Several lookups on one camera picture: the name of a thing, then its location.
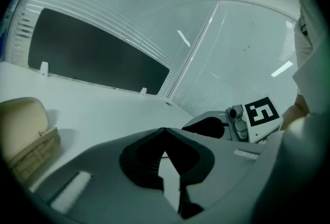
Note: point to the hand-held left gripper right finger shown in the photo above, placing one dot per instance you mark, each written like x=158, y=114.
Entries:
x=227, y=163

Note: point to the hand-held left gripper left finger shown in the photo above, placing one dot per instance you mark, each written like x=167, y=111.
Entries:
x=103, y=166

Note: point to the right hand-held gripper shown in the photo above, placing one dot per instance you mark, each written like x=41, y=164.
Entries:
x=261, y=114

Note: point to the beige cloth pouch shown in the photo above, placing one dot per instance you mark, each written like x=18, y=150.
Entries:
x=20, y=125

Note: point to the person's right forearm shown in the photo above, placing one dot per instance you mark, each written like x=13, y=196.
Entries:
x=294, y=114

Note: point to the wide black partition panel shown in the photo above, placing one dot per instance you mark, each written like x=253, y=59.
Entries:
x=90, y=57

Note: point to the person's white shirt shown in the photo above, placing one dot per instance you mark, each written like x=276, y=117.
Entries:
x=309, y=63

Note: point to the grey fisheye camera module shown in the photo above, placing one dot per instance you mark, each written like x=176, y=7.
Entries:
x=234, y=112

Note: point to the white panel bracket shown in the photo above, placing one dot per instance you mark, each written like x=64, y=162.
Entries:
x=143, y=92
x=44, y=69

